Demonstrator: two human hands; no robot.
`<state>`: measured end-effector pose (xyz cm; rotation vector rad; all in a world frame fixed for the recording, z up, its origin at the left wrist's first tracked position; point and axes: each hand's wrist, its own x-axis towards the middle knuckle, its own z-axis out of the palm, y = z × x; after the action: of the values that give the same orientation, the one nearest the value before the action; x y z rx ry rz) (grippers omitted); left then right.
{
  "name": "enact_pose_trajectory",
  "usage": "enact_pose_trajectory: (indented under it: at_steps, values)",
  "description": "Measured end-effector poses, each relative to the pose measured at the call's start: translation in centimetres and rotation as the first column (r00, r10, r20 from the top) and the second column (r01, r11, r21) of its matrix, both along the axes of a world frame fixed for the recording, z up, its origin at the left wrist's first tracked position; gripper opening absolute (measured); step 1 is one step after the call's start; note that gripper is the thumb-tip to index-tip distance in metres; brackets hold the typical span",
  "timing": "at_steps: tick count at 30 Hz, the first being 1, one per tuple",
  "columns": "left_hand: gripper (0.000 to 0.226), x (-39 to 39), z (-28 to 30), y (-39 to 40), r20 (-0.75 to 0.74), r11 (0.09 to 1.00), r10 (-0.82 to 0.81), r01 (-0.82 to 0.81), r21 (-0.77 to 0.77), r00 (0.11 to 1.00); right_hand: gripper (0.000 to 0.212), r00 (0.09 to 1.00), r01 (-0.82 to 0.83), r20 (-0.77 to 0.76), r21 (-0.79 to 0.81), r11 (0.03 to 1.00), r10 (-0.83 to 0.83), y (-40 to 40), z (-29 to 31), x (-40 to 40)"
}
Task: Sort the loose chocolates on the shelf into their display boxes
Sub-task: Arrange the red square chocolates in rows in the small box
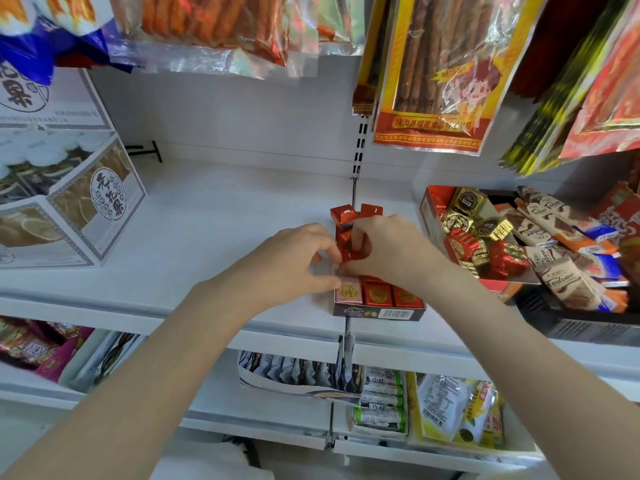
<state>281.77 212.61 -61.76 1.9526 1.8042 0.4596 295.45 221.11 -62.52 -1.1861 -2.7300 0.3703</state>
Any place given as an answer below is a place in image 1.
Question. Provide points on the person's right thumb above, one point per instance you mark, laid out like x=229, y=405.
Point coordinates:
x=356, y=267

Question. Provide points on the large white printed display carton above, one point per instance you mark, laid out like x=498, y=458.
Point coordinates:
x=95, y=214

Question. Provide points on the metal shelf divider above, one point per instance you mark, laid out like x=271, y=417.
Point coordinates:
x=342, y=354

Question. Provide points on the yellow and red hanging bag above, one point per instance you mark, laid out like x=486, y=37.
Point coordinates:
x=367, y=69

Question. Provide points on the red open chocolate box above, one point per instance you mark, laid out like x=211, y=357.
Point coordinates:
x=431, y=214

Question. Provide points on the person's right forearm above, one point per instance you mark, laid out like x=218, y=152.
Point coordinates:
x=530, y=374

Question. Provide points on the pile of white wafer bars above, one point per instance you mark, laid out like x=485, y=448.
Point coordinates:
x=565, y=254

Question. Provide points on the stack of green-white tubes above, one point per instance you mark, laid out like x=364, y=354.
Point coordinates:
x=380, y=399

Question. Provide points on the white open carton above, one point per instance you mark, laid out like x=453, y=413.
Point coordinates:
x=105, y=357

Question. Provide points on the white lower shelf board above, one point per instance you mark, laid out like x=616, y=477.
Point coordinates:
x=225, y=404

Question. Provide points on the person's left thumb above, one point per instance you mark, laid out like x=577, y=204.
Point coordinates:
x=322, y=283

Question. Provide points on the clear bag of orange snacks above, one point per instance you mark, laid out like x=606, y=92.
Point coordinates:
x=210, y=24

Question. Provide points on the small red chocolate display box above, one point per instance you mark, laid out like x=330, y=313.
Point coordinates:
x=380, y=310

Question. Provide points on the blue and white snack bag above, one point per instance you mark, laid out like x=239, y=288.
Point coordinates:
x=30, y=34

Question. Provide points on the pile of pink snack packets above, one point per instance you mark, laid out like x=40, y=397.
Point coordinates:
x=35, y=347

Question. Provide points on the white pouch with label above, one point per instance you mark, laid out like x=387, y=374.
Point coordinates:
x=442, y=404

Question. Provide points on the person's right hand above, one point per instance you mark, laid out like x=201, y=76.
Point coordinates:
x=395, y=249

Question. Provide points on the person's left forearm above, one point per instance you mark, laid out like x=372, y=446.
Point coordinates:
x=135, y=394

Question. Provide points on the shiny clear snack bag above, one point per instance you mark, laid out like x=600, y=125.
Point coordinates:
x=340, y=19

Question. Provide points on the white box of sachets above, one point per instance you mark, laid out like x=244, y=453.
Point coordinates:
x=295, y=377

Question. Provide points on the yellow-edged bag of brown sticks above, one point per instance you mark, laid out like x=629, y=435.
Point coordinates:
x=440, y=79

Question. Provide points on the yellow and white pouch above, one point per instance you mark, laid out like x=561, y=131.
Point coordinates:
x=475, y=414

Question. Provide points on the dark red hanging bag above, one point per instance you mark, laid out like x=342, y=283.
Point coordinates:
x=550, y=39

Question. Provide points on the red wrapped chocolate square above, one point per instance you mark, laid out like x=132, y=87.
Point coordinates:
x=378, y=293
x=407, y=297

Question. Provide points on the group of white-capped jars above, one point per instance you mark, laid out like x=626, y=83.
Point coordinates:
x=40, y=159

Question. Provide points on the red and orange snack bag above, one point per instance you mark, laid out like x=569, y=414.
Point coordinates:
x=607, y=99

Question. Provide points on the row of yellow-black hanging bags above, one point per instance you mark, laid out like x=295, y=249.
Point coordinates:
x=550, y=124

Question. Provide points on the slotted white shelf upright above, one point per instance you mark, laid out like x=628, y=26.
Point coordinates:
x=359, y=144

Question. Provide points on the red snack packet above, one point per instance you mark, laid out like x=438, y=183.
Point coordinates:
x=622, y=212

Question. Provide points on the pink wrapped chocolate square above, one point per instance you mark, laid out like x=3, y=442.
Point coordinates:
x=349, y=290

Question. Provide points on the black display tray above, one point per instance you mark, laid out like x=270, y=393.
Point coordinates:
x=575, y=324

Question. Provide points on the person's left hand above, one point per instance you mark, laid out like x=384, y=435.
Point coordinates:
x=272, y=267

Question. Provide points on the pile of gold and red chocolates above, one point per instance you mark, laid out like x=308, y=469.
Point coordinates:
x=482, y=234

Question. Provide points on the yellow display tray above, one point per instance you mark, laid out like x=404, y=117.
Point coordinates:
x=415, y=419

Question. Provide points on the white store shelf board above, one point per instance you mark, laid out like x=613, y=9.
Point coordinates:
x=210, y=229

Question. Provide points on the white printed cardboard box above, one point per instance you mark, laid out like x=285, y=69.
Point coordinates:
x=60, y=102

